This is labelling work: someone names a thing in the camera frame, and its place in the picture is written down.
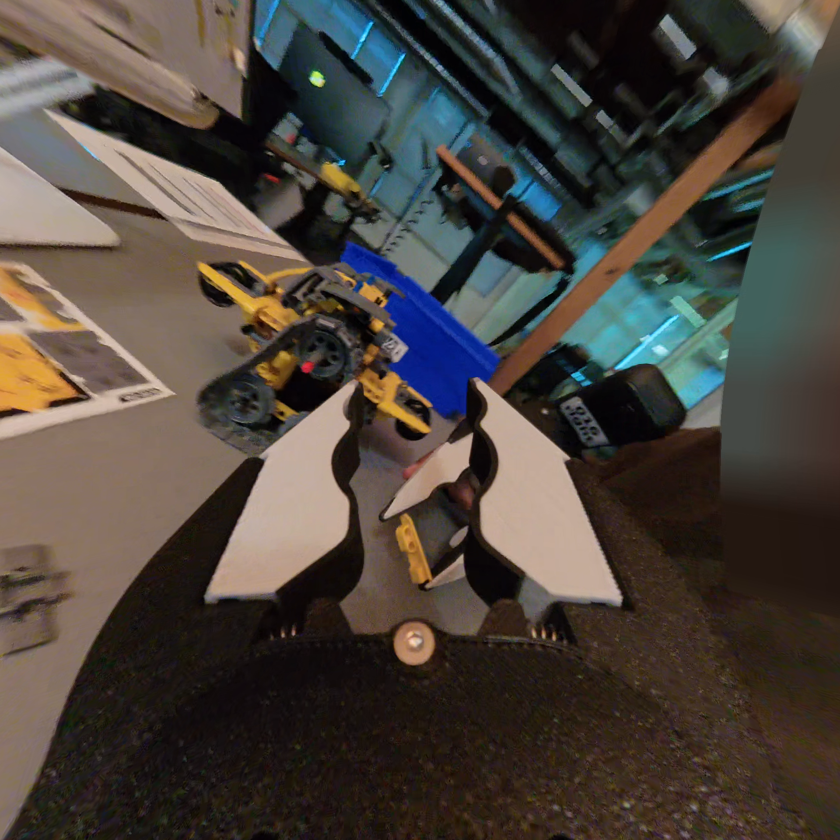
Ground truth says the black stand with wooden top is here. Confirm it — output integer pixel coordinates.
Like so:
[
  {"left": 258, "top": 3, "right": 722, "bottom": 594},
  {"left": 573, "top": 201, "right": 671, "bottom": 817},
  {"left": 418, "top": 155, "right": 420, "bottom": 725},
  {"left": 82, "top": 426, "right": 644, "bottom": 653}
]
[{"left": 430, "top": 144, "right": 576, "bottom": 309}]

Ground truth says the white tray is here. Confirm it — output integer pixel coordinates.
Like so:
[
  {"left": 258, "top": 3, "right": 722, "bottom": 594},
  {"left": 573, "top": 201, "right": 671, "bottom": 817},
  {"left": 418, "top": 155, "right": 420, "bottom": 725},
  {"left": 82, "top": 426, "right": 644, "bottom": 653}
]
[{"left": 0, "top": 147, "right": 122, "bottom": 249}]

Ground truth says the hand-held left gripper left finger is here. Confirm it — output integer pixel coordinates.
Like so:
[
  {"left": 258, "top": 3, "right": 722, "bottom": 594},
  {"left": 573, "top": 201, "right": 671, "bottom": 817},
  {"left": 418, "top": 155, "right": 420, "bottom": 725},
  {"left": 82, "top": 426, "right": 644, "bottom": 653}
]
[{"left": 205, "top": 381, "right": 366, "bottom": 603}]

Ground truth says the white paper with lines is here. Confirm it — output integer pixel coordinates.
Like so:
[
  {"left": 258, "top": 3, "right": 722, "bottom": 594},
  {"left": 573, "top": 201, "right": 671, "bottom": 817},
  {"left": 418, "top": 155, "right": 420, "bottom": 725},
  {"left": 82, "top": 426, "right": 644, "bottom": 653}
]
[{"left": 45, "top": 108, "right": 307, "bottom": 265}]

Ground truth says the blue plastic bin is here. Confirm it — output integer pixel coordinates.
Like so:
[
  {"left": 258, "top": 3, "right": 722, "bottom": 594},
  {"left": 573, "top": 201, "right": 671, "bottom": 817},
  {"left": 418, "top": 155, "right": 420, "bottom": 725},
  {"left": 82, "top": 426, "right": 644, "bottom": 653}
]
[{"left": 340, "top": 241, "right": 501, "bottom": 419}]

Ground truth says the wooden beam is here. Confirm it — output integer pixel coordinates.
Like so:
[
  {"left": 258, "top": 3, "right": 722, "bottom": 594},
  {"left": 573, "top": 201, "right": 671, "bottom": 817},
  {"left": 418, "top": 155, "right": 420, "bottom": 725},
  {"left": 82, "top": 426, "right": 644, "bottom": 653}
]
[{"left": 488, "top": 77, "right": 800, "bottom": 396}]

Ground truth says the yellow printed instruction sheet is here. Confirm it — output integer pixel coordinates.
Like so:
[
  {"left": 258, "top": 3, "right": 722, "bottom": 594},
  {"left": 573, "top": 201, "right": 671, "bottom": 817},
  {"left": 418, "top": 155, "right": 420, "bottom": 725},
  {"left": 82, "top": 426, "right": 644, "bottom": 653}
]
[{"left": 0, "top": 262, "right": 175, "bottom": 441}]

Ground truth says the grey toy brick piece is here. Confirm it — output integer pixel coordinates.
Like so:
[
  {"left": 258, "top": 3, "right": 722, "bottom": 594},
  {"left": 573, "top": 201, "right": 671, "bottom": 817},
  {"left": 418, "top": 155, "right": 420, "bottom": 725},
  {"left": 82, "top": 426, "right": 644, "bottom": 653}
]
[{"left": 0, "top": 544, "right": 72, "bottom": 658}]

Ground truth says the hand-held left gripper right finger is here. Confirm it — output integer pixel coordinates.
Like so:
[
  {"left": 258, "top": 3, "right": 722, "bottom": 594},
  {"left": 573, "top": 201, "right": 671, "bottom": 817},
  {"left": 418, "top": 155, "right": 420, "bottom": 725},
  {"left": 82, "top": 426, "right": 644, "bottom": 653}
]
[{"left": 463, "top": 378, "right": 624, "bottom": 621}]

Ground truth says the dark monitor with green light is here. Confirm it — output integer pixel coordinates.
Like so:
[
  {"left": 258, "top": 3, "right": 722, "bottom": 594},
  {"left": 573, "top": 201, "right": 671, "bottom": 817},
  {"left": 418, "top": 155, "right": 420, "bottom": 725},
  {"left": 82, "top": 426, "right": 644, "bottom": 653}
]
[{"left": 281, "top": 25, "right": 409, "bottom": 166}]

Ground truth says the small yellow toy brick piece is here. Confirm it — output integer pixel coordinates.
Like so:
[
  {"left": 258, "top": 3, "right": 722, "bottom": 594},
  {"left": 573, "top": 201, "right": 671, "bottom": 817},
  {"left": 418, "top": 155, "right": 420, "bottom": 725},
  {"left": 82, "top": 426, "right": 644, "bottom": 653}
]
[{"left": 395, "top": 514, "right": 434, "bottom": 586}]

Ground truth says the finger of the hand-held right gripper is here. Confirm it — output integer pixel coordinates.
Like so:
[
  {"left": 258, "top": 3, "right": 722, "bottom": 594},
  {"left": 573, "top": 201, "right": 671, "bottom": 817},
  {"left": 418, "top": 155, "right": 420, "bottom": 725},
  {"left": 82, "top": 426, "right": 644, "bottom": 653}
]
[
  {"left": 420, "top": 525, "right": 471, "bottom": 592},
  {"left": 379, "top": 434, "right": 475, "bottom": 524}
]

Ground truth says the yellow grey toy vehicle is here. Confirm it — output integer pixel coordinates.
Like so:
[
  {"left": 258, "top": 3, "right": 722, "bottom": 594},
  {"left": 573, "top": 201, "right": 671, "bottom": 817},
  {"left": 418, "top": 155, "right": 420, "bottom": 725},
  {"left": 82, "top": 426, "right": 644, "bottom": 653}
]
[{"left": 197, "top": 260, "right": 434, "bottom": 455}]

